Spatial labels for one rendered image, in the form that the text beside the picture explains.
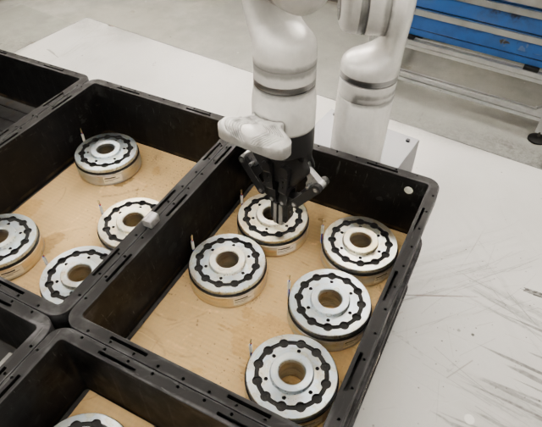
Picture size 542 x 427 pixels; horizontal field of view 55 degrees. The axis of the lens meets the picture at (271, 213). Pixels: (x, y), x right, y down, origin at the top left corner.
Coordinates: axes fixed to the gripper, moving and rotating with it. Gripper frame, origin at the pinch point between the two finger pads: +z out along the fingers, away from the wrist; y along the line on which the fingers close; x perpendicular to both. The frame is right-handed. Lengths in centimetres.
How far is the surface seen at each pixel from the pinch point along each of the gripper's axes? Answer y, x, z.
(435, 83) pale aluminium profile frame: 30, -179, 67
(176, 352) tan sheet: 0.8, 21.8, 7.2
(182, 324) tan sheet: 2.9, 18.4, 7.0
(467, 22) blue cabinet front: 23, -179, 37
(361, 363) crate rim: -20.1, 17.0, -2.5
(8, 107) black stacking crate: 63, 0, 5
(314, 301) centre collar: -10.4, 8.7, 3.2
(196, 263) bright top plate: 5.7, 11.7, 3.6
